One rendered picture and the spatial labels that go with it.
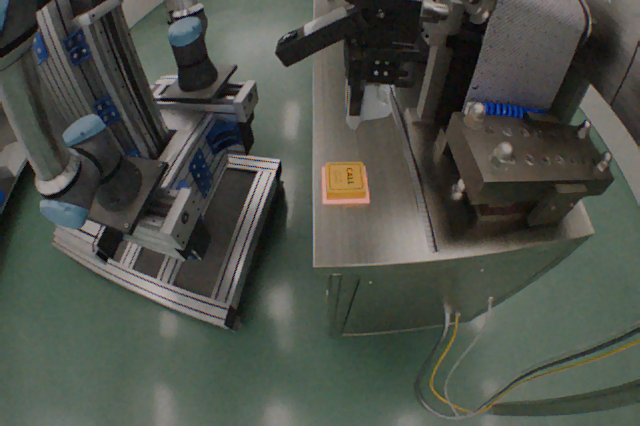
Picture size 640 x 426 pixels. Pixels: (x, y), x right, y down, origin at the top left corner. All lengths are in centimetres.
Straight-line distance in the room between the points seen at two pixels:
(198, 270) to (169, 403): 70
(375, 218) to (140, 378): 139
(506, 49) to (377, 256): 43
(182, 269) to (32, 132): 99
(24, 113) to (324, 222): 54
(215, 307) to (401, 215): 88
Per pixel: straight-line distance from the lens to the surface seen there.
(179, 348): 150
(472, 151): 49
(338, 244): 49
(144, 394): 160
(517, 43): 58
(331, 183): 52
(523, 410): 134
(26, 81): 50
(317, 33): 34
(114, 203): 78
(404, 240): 50
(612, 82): 72
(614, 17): 74
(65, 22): 87
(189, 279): 132
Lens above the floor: 134
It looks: 53 degrees down
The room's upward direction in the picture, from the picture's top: 2 degrees counter-clockwise
